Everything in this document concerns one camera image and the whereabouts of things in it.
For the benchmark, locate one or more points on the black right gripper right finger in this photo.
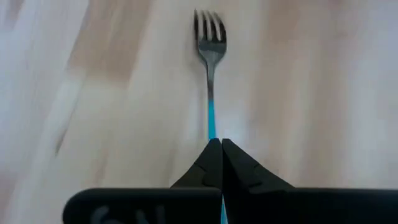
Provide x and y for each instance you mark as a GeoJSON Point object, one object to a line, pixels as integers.
{"type": "Point", "coordinates": [242, 174]}

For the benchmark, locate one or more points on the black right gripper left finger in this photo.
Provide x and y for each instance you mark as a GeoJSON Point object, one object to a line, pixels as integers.
{"type": "Point", "coordinates": [208, 174]}

